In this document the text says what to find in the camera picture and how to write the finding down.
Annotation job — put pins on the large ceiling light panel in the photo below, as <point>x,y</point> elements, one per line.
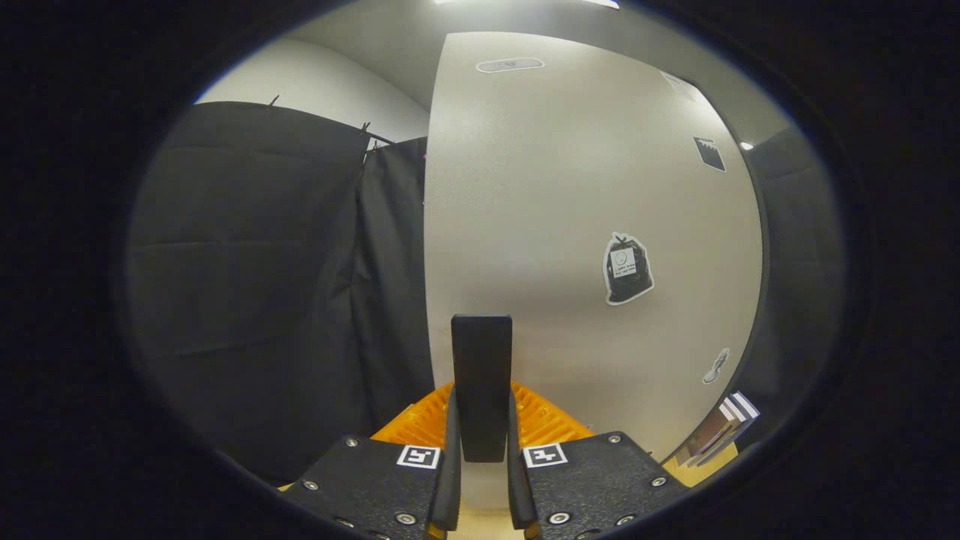
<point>604,3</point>

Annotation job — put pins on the pink book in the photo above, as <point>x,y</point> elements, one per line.
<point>703,444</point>

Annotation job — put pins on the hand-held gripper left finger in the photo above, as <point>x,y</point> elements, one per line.
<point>375,480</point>

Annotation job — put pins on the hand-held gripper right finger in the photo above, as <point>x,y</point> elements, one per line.
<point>600,480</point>

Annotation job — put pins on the black backdrop cloth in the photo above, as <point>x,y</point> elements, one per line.
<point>247,300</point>

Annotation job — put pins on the light grey cabinet door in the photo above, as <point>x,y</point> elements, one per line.
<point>540,187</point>

